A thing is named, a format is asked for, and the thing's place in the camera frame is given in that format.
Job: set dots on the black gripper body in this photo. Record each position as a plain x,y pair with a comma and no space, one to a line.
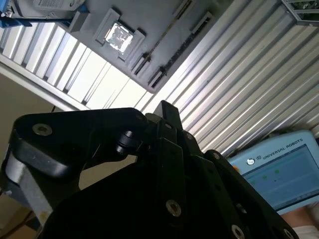
112,211

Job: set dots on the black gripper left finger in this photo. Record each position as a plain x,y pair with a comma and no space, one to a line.
74,139

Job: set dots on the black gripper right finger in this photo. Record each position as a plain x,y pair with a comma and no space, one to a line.
211,186

